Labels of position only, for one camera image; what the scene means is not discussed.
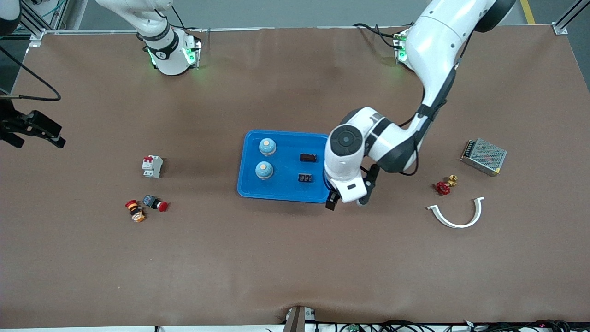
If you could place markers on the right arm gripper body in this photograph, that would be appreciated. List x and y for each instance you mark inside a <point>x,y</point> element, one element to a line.
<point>9,121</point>

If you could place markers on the black small terminal block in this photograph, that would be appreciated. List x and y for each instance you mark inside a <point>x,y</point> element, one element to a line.
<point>304,177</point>

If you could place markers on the dark brown electrolytic capacitor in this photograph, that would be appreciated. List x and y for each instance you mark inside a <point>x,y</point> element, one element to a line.
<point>308,158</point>

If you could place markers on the blue service bell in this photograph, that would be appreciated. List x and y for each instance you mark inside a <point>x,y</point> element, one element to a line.
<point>267,146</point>
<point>264,170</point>

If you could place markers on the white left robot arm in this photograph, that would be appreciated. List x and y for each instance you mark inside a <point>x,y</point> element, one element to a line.
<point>438,37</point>

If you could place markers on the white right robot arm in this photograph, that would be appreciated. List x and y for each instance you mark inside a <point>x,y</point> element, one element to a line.
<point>168,57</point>

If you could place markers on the blue plastic tray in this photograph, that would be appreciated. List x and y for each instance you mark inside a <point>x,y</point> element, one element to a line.
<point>286,189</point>

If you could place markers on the white red circuit breaker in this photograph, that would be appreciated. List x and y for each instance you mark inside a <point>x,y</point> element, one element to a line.
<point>152,167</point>

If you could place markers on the white curved plastic clamp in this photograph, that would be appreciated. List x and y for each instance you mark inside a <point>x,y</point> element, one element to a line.
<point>456,225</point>

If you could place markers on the red black emergency stop button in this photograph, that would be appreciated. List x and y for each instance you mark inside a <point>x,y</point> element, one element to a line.
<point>150,201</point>

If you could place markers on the metal mesh power supply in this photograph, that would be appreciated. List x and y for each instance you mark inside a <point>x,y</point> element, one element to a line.
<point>484,156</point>

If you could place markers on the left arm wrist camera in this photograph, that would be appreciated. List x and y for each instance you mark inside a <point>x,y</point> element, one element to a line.
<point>371,180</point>

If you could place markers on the aluminium frame profile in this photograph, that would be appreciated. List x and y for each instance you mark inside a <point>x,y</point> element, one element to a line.
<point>36,33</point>
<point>560,29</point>

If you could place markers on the orange red push button switch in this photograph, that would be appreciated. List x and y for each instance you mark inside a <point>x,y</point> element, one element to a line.
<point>136,212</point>

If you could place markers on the grey table edge bracket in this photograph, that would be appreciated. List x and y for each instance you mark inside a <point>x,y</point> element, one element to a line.
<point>295,320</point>

